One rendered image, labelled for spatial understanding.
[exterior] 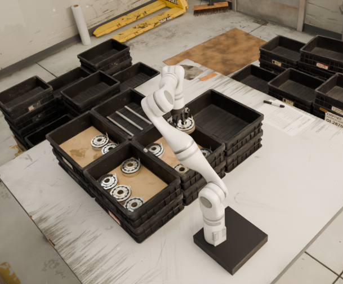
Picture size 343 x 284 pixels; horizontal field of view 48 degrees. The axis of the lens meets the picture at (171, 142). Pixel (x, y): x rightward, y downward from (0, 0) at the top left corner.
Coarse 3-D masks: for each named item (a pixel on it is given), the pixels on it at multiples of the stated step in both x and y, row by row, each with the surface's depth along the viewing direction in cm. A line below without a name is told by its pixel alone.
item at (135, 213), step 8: (136, 144) 198; (112, 152) 196; (144, 152) 193; (88, 168) 189; (168, 168) 182; (88, 176) 185; (176, 176) 178; (96, 184) 180; (176, 184) 176; (104, 192) 176; (160, 192) 172; (112, 200) 173; (152, 200) 169; (120, 208) 170; (136, 208) 167; (144, 208) 168; (128, 216) 166
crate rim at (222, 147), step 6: (144, 132) 204; (204, 132) 198; (132, 138) 202; (138, 144) 198; (222, 144) 190; (216, 150) 187; (222, 150) 190; (156, 156) 190; (210, 156) 185; (162, 162) 186; (180, 174) 179; (186, 174) 178
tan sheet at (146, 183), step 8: (120, 168) 201; (144, 168) 198; (120, 176) 196; (136, 176) 195; (144, 176) 194; (152, 176) 194; (120, 184) 192; (128, 184) 192; (136, 184) 191; (144, 184) 190; (152, 184) 190; (160, 184) 189; (136, 192) 187; (144, 192) 186; (152, 192) 186; (144, 200) 183
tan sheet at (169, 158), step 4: (160, 140) 213; (164, 140) 213; (164, 144) 210; (164, 148) 208; (168, 148) 208; (164, 152) 206; (168, 152) 205; (172, 152) 205; (164, 156) 203; (168, 156) 203; (172, 156) 203; (164, 160) 201; (168, 160) 201; (172, 160) 200; (176, 160) 200; (168, 164) 199; (172, 164) 198
